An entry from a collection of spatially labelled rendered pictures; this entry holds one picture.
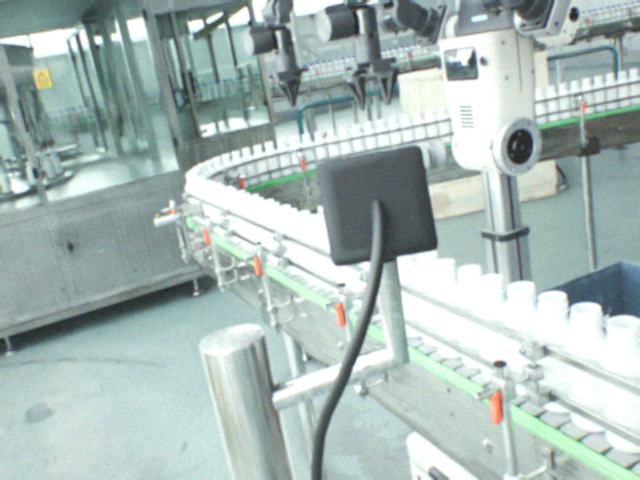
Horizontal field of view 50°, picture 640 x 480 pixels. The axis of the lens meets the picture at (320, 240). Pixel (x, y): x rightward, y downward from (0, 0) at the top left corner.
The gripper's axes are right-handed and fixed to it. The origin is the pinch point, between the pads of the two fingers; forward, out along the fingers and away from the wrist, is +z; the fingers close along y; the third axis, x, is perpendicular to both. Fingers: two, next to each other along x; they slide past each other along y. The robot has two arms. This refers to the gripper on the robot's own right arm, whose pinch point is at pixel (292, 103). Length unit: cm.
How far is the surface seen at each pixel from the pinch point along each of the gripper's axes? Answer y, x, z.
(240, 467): 68, 146, 6
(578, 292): -32, 68, 48
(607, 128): -188, -66, 46
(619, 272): -45, 68, 47
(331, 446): -13, -51, 140
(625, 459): 17, 124, 40
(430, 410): 19, 84, 51
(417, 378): 19, 81, 45
